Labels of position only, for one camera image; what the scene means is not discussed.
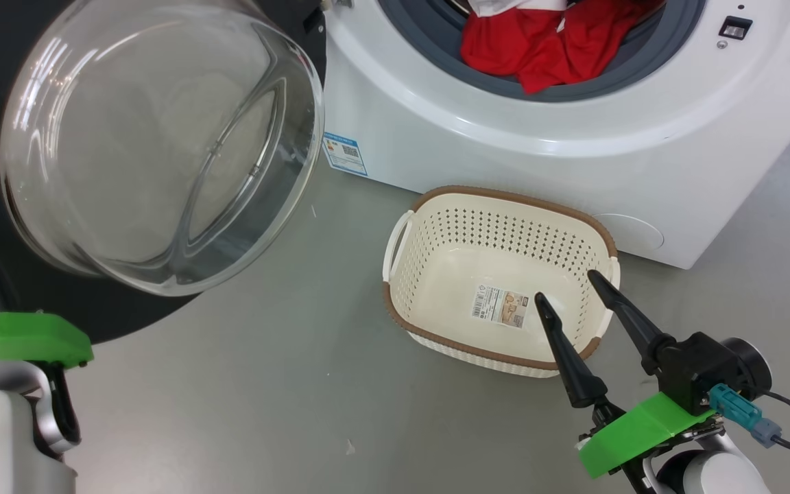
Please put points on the blue energy label sticker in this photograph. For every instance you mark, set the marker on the blue energy label sticker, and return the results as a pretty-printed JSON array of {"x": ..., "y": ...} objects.
[{"x": 345, "y": 154}]

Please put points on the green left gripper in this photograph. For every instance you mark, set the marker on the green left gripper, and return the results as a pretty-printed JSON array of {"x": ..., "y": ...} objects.
[{"x": 18, "y": 337}]

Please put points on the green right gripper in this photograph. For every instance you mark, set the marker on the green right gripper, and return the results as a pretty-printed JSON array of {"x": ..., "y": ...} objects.
[{"x": 642, "y": 432}]

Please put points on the round black washer door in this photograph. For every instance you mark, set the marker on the round black washer door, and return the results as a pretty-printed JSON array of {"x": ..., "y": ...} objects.
[{"x": 162, "y": 151}]

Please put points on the white front-load washing machine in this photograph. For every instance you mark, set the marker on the white front-load washing machine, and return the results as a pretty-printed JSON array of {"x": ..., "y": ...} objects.
[{"x": 505, "y": 123}]

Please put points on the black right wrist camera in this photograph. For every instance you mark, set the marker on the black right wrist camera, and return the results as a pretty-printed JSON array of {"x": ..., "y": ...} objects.
[{"x": 697, "y": 363}]

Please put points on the product label sticker with barcode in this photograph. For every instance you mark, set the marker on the product label sticker with barcode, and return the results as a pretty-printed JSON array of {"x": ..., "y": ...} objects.
[{"x": 499, "y": 306}]

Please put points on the cream basket with brown rim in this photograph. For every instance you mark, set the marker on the cream basket with brown rim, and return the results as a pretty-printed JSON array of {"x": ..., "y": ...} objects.
[{"x": 436, "y": 226}]

